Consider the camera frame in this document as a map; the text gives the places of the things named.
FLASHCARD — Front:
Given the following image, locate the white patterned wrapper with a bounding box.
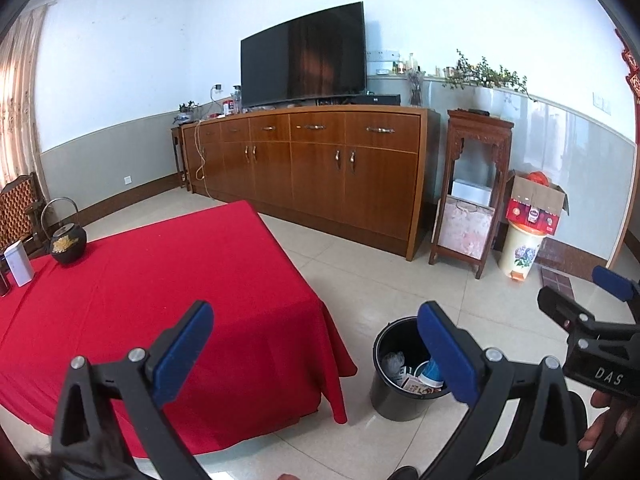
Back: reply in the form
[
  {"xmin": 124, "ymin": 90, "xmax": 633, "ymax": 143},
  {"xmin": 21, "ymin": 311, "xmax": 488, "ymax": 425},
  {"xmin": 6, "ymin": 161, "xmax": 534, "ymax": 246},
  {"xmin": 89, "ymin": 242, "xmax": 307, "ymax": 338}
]
[{"xmin": 381, "ymin": 352, "xmax": 407, "ymax": 382}]

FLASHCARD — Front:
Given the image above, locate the milk carton box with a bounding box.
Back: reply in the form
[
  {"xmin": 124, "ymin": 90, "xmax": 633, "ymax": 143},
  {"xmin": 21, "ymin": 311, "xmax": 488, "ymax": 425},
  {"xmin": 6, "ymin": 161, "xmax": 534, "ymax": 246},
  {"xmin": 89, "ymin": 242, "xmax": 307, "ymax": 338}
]
[{"xmin": 401, "ymin": 376, "xmax": 442, "ymax": 396}]

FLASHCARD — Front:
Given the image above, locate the black trash bin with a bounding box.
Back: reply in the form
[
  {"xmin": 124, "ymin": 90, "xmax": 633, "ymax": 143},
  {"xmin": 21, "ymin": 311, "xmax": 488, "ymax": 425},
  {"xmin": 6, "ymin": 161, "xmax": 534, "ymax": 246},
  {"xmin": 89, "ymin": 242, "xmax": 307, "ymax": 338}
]
[{"xmin": 370, "ymin": 316, "xmax": 449, "ymax": 422}]

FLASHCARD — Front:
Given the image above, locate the person's right hand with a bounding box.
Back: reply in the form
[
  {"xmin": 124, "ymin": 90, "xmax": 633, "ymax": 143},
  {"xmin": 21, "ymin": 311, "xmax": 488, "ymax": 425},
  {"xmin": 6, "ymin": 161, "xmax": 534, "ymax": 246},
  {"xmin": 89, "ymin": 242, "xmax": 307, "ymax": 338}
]
[{"xmin": 578, "ymin": 390, "xmax": 639, "ymax": 452}]

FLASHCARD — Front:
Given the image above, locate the cream floral pedal bin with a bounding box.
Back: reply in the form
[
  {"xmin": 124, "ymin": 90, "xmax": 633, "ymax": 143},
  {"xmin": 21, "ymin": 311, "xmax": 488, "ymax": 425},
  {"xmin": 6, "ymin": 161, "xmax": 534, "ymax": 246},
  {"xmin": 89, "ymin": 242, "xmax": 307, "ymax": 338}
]
[{"xmin": 498, "ymin": 222, "xmax": 546, "ymax": 282}]

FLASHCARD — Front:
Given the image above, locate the cardboard box red print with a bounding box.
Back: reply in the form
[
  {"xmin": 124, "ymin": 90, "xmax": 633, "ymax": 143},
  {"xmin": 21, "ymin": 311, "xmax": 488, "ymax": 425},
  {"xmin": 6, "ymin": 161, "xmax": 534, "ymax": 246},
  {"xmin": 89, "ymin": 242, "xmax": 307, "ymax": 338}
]
[{"xmin": 506, "ymin": 171, "xmax": 570, "ymax": 235}]

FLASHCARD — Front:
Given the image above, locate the black shoe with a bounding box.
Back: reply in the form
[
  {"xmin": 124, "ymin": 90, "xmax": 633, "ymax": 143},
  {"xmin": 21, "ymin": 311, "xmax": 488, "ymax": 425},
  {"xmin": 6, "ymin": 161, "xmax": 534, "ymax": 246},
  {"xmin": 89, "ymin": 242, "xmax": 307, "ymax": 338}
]
[{"xmin": 387, "ymin": 466, "xmax": 419, "ymax": 480}]

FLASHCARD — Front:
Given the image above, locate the pink floral bag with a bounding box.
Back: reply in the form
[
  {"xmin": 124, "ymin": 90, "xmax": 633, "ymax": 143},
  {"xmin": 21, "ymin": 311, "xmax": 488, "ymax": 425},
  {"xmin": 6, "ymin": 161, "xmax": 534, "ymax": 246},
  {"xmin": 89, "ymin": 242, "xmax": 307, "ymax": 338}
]
[{"xmin": 437, "ymin": 195, "xmax": 495, "ymax": 260}]

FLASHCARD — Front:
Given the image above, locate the white box on stand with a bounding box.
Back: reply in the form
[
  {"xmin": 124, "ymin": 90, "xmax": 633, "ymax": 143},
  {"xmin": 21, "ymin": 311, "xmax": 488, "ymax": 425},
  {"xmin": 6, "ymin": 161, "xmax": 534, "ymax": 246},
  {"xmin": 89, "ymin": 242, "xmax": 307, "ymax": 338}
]
[{"xmin": 451, "ymin": 179, "xmax": 492, "ymax": 207}]

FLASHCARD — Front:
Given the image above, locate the red tablecloth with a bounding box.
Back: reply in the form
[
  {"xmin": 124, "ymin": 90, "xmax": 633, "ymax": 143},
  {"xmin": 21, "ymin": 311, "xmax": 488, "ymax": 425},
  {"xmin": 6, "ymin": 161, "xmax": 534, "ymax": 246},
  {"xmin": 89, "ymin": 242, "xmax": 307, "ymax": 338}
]
[{"xmin": 1, "ymin": 202, "xmax": 357, "ymax": 454}]

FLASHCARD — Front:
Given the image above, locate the black iron teapot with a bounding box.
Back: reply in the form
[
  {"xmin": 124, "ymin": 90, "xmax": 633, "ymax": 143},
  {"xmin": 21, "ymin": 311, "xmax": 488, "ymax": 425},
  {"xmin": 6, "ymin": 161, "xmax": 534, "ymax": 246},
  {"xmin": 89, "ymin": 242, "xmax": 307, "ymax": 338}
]
[{"xmin": 40, "ymin": 196, "xmax": 88, "ymax": 266}]

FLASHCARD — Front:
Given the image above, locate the silver tin canister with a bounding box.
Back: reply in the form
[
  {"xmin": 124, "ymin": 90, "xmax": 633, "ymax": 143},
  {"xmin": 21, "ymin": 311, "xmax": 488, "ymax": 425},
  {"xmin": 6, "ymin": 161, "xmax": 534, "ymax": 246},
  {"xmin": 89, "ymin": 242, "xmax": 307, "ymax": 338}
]
[{"xmin": 3, "ymin": 240, "xmax": 35, "ymax": 287}]

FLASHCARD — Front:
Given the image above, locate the red hanging ornament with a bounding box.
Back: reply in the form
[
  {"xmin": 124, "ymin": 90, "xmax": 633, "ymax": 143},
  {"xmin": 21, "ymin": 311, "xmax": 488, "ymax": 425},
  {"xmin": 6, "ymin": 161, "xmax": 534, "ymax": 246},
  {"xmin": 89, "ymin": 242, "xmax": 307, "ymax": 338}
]
[{"xmin": 615, "ymin": 29, "xmax": 640, "ymax": 102}]

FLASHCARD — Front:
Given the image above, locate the carved wooden stand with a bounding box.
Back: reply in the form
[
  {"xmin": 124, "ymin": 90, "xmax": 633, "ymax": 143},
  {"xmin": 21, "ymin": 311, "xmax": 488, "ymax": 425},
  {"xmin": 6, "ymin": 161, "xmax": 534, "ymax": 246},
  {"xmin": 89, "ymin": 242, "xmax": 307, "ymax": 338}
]
[{"xmin": 428, "ymin": 110, "xmax": 513, "ymax": 278}]

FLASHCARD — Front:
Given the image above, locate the carved wooden chair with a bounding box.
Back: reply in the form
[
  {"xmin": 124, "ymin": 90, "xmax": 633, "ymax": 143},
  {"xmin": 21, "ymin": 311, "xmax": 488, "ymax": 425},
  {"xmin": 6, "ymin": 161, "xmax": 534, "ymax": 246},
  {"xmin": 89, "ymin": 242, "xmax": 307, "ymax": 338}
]
[{"xmin": 1, "ymin": 172, "xmax": 46, "ymax": 257}]

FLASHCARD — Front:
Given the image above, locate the wooden sideboard cabinet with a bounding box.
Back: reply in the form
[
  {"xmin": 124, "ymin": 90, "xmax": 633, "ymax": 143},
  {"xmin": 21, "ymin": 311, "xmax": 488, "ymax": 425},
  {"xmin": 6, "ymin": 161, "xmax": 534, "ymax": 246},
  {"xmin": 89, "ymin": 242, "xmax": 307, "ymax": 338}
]
[{"xmin": 172, "ymin": 105, "xmax": 440, "ymax": 260}]

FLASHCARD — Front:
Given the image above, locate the green trailing plant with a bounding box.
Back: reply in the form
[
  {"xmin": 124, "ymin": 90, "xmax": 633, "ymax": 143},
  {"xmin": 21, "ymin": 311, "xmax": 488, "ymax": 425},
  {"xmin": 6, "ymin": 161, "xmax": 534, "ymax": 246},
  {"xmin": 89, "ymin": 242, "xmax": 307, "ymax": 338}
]
[{"xmin": 442, "ymin": 50, "xmax": 532, "ymax": 99}]

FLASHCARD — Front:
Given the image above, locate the beige curtain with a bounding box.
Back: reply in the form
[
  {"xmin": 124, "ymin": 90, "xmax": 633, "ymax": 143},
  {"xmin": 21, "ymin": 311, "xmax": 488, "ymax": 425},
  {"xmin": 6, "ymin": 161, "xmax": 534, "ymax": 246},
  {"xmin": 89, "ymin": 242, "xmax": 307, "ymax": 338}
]
[{"xmin": 0, "ymin": 6, "xmax": 48, "ymax": 186}]

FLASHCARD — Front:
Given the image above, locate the black set-top box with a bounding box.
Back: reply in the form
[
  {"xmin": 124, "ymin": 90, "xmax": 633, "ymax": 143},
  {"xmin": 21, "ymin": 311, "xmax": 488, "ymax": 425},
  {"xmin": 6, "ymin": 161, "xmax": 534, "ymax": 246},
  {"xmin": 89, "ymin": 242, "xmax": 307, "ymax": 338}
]
[{"xmin": 349, "ymin": 94, "xmax": 401, "ymax": 106}]

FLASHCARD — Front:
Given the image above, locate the black flat television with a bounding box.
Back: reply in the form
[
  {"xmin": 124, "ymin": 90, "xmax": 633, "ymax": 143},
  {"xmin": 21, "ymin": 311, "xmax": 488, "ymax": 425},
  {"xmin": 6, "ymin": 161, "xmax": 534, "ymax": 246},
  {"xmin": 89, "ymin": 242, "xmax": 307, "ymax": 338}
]
[{"xmin": 241, "ymin": 2, "xmax": 366, "ymax": 107}]

